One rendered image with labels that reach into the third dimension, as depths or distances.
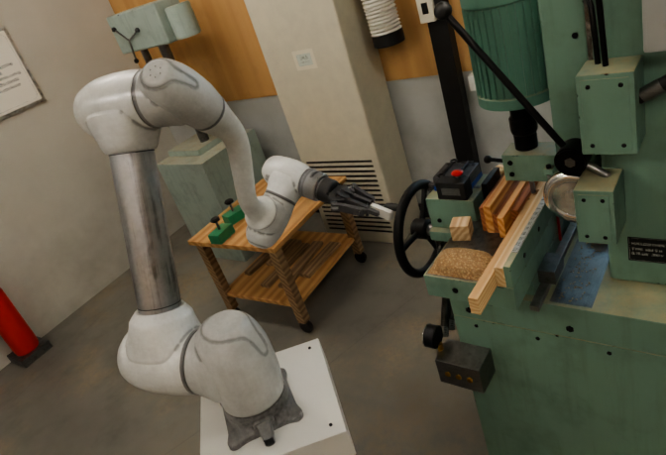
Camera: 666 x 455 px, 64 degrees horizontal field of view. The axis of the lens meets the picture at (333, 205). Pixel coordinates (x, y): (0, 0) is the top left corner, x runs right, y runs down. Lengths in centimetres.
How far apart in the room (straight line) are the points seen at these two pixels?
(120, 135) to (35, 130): 252
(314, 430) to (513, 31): 95
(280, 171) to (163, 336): 61
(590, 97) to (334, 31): 176
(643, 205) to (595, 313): 24
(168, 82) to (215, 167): 211
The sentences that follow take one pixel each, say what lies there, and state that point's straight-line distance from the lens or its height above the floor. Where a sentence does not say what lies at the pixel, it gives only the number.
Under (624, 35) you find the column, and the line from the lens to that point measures 107.
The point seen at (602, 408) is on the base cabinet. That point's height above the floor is 50.
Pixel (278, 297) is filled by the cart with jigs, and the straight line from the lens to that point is 265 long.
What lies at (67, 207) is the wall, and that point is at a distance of 383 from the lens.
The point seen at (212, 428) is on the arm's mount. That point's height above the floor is 70.
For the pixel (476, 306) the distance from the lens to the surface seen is 110.
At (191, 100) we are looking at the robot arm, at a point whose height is 141.
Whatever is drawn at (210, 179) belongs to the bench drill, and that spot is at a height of 59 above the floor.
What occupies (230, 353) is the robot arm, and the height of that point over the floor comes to 93.
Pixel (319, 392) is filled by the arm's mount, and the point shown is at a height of 68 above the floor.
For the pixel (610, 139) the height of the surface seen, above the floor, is 118.
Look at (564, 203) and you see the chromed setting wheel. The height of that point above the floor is 101.
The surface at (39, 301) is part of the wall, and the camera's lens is 382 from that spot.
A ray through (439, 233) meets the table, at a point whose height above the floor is 87.
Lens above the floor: 163
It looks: 26 degrees down
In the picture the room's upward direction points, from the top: 19 degrees counter-clockwise
